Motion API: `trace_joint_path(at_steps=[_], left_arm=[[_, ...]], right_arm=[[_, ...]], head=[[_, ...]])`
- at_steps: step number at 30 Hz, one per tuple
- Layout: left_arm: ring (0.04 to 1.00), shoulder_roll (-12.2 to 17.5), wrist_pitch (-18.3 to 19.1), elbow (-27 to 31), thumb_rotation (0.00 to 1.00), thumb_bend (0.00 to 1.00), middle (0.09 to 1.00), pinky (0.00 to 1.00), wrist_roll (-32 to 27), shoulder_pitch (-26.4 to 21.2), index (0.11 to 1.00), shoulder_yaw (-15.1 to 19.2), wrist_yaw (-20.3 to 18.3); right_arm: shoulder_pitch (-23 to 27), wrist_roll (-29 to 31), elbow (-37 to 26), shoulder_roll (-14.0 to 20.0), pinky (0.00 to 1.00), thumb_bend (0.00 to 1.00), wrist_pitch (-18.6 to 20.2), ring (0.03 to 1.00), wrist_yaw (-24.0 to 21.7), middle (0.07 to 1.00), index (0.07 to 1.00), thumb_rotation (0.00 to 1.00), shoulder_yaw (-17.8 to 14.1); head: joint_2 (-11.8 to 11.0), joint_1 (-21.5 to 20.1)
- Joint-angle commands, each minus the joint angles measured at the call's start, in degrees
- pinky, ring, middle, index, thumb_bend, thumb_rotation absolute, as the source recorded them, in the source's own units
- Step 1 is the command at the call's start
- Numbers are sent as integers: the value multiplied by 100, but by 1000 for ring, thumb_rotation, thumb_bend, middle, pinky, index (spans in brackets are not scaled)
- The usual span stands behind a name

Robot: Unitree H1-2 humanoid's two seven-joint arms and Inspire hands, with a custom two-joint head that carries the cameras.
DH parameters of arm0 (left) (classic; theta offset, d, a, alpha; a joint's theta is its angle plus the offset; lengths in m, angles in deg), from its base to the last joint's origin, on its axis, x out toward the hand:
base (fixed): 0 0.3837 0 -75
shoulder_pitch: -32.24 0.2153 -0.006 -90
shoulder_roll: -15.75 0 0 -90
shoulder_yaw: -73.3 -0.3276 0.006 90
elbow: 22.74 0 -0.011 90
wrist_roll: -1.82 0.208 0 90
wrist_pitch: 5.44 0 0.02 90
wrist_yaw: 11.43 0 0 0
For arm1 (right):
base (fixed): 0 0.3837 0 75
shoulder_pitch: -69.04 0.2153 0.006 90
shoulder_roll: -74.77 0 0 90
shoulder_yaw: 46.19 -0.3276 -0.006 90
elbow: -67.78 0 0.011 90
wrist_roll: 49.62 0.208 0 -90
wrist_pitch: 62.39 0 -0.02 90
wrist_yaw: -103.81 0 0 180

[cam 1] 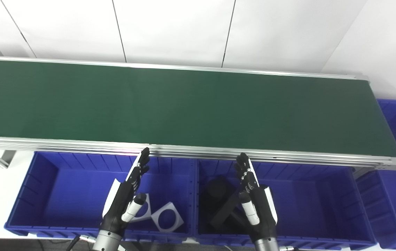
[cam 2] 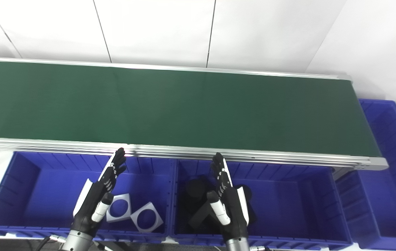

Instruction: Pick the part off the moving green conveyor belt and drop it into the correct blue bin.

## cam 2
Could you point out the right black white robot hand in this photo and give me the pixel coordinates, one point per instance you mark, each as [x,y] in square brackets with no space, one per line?
[234,212]

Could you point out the aluminium conveyor leg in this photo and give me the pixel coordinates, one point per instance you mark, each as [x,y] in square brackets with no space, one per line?
[340,172]

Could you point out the green conveyor belt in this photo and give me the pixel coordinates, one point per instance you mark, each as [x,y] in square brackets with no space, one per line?
[253,158]
[184,108]

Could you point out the empty blue bin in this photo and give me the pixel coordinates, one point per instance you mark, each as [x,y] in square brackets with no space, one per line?
[386,195]

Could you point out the blue bin with black parts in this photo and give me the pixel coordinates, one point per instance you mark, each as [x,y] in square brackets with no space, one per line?
[288,205]

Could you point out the blue bin with white parts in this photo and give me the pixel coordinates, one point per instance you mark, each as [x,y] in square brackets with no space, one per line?
[44,195]

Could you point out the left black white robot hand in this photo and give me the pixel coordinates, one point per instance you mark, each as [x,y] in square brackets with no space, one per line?
[93,202]

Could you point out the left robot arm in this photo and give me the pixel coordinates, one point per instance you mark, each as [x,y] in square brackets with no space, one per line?
[77,242]

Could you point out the black cylinder part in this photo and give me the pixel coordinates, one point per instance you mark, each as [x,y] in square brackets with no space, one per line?
[196,188]

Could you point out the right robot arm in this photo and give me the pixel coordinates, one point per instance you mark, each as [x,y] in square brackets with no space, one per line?
[238,245]

